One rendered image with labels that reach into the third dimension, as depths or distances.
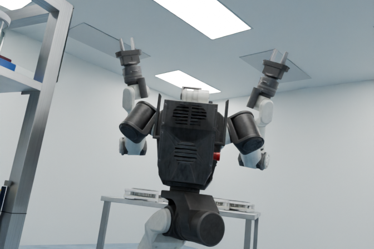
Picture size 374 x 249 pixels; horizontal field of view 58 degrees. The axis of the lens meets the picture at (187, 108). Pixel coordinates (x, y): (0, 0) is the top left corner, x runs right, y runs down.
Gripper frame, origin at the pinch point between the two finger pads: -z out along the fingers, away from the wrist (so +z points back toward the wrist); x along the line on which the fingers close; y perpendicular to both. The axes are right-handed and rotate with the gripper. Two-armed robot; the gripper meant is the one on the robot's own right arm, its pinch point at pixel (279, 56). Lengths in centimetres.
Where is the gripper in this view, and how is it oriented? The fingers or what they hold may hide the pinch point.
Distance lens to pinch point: 161.5
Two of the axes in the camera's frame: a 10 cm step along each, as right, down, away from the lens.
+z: -3.5, 9.3, 0.8
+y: 5.8, 1.5, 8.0
